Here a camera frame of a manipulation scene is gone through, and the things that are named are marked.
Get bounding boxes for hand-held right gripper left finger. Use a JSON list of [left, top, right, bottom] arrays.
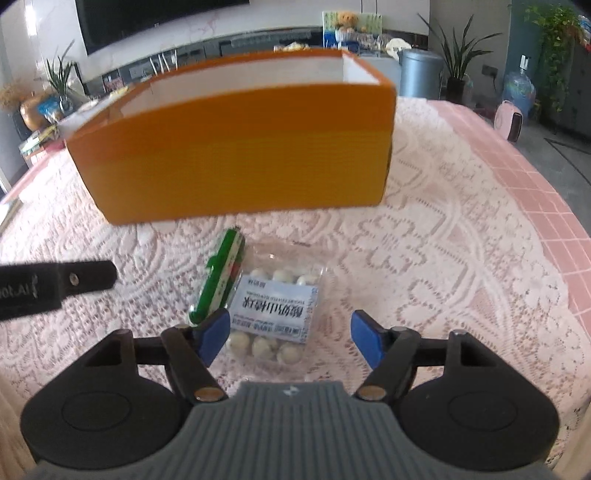
[[82, 307, 230, 403]]

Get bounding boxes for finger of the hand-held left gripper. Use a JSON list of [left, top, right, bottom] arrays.
[[56, 260, 117, 301]]

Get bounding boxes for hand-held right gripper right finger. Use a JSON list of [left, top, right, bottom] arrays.
[[350, 311, 500, 402]]

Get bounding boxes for green snack packet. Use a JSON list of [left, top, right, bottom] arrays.
[[188, 226, 246, 324]]

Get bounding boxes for clear packet of white balls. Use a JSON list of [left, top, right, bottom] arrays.
[[217, 242, 326, 367]]

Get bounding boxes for orange cardboard box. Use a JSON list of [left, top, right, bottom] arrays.
[[58, 48, 398, 226]]

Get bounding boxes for stack of books and boxes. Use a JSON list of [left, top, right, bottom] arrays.
[[17, 124, 66, 168]]

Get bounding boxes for orange round vase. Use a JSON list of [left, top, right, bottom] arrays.
[[20, 93, 60, 132]]

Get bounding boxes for dried yellow flowers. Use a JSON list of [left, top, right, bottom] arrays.
[[0, 78, 38, 110]]

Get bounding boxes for green plant in glass vase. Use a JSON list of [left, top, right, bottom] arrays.
[[43, 41, 83, 117]]

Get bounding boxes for pink checked tablecloth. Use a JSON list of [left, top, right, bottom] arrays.
[[425, 99, 591, 335]]

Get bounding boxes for white router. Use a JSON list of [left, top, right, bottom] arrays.
[[148, 50, 180, 76]]

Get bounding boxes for pink fan heater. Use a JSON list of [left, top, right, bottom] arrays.
[[493, 100, 528, 144]]

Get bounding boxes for metal trash can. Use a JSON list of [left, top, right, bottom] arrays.
[[396, 48, 445, 99]]

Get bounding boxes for grey television cabinet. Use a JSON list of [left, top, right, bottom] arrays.
[[83, 28, 403, 100]]

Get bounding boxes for potted long-leaf plant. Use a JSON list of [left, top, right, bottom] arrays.
[[417, 13, 503, 105]]

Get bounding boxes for blue water bottle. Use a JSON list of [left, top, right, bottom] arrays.
[[502, 54, 538, 117]]

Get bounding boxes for white round ornament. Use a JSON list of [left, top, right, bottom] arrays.
[[385, 38, 413, 59]]

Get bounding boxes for green and blue gift box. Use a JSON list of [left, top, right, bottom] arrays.
[[321, 10, 385, 49]]

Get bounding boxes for trailing green vine plant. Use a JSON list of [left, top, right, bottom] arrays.
[[524, 4, 591, 126]]

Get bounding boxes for black wall television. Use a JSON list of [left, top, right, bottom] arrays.
[[75, 0, 251, 56]]

